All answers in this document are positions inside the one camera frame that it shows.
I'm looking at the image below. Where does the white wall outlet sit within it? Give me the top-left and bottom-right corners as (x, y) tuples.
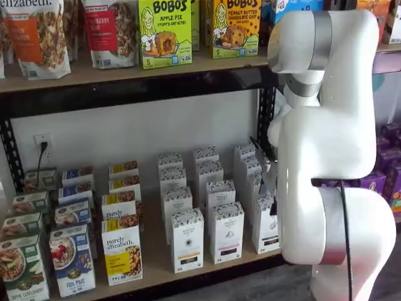
(33, 133), (54, 166)

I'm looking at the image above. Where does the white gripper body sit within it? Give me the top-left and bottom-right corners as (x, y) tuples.
(259, 145), (280, 194)

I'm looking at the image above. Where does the blue flax plus oatmeal box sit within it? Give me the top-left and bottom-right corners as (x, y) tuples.
(61, 166), (95, 187)
(49, 223), (96, 298)
(55, 200), (93, 228)
(58, 181), (95, 205)

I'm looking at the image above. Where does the yellow Purely Elizabeth oatmeal box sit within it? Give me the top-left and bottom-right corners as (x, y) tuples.
(101, 216), (144, 287)
(108, 161), (140, 180)
(102, 191), (143, 224)
(108, 175), (142, 196)

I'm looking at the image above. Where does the blue purple Zbar box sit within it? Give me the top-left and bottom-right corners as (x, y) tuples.
(259, 0), (325, 51)

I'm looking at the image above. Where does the white box green strip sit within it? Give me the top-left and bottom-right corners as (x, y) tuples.
(234, 142), (258, 186)
(247, 174), (267, 225)
(241, 155), (264, 189)
(252, 194), (282, 255)

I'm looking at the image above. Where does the white box yellow strip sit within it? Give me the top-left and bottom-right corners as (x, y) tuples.
(161, 186), (194, 244)
(170, 207), (205, 274)
(159, 167), (187, 193)
(157, 152), (184, 172)

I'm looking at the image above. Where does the purple Annie's snack box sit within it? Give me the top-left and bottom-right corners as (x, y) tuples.
(380, 122), (401, 144)
(360, 171), (387, 197)
(383, 166), (401, 214)
(375, 146), (401, 176)

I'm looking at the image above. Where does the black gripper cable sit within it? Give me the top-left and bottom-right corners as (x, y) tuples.
(311, 177), (357, 301)

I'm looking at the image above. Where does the green Bobo's apple pie box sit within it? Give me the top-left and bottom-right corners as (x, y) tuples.
(137, 0), (194, 70)
(190, 0), (201, 53)

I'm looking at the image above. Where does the yellow Bobo's peanut butter box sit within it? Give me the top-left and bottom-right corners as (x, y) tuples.
(212, 0), (263, 60)
(200, 0), (216, 48)

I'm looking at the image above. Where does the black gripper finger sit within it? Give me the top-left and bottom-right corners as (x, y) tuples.
(268, 194), (279, 218)

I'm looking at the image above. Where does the green apple cinnamon oatmeal box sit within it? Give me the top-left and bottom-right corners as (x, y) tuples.
(0, 211), (44, 243)
(23, 167), (58, 193)
(12, 190), (51, 218)
(0, 234), (51, 301)

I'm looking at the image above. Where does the white box pink strip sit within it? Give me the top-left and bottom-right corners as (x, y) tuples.
(193, 145), (220, 164)
(195, 160), (224, 202)
(205, 179), (237, 208)
(209, 201), (246, 265)

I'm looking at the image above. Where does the blue Purely Elizabeth granola bag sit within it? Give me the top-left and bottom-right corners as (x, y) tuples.
(0, 0), (7, 79)

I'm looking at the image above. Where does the black power plug cable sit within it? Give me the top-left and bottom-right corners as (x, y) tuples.
(36, 141), (49, 191)

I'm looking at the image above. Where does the wooden shelf board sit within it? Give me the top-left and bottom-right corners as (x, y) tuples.
(46, 184), (284, 301)
(375, 43), (401, 54)
(0, 51), (276, 93)

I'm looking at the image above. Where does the orange Annie's snack box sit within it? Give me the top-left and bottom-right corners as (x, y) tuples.
(355, 0), (392, 45)

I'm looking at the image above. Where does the red Purely Elizabeth granola bag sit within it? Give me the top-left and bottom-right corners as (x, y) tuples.
(81, 0), (140, 70)

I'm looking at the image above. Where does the orange Purely Elizabeth granola bag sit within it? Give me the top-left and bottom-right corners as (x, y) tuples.
(1, 0), (72, 81)
(62, 0), (86, 62)

